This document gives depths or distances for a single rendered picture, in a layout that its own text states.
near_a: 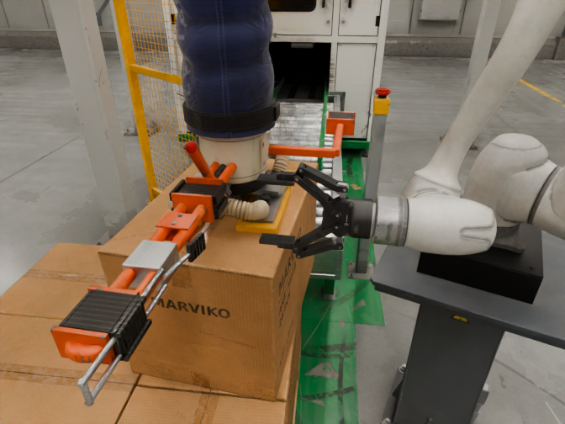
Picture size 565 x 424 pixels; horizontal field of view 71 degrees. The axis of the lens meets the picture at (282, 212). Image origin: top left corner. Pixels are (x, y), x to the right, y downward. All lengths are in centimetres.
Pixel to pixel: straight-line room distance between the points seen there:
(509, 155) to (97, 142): 205
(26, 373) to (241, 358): 61
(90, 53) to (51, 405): 167
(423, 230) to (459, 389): 87
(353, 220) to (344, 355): 126
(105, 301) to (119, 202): 206
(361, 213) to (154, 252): 36
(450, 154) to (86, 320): 71
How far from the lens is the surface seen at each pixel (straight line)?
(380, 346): 200
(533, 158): 111
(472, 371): 145
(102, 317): 56
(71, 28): 238
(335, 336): 200
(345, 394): 181
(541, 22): 79
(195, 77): 93
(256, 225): 94
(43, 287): 163
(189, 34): 91
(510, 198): 112
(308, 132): 285
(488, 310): 114
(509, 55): 79
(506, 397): 200
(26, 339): 145
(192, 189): 84
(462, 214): 74
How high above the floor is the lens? 145
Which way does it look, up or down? 30 degrees down
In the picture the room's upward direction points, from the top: straight up
